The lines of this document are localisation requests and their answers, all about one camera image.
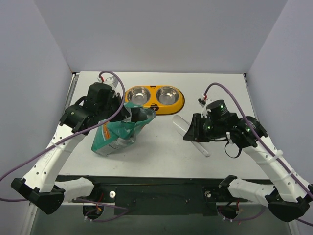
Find aluminium frame rail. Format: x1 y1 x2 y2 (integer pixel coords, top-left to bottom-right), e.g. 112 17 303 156
24 183 293 235

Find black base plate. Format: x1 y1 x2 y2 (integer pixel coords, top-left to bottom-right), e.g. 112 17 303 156
47 175 279 217

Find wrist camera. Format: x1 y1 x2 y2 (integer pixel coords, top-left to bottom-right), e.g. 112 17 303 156
98 76 119 88
198 95 213 117

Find clear plastic scoop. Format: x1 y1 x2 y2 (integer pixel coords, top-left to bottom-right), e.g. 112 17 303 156
172 115 211 157

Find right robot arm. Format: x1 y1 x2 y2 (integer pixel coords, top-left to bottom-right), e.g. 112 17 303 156
183 97 313 222

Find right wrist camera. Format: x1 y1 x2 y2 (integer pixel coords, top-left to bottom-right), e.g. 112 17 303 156
198 95 213 117

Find green pet food bag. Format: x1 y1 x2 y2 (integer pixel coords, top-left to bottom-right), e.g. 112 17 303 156
91 102 156 156

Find yellow double bowl feeder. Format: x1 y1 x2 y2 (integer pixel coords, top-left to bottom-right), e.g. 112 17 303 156
126 85 185 115

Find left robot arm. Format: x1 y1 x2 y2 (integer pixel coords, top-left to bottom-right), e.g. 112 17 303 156
11 82 141 214

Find left steel bowl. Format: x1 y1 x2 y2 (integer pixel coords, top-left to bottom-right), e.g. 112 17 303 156
127 86 151 105

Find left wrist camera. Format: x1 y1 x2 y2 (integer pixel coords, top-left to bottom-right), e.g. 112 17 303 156
98 76 119 88

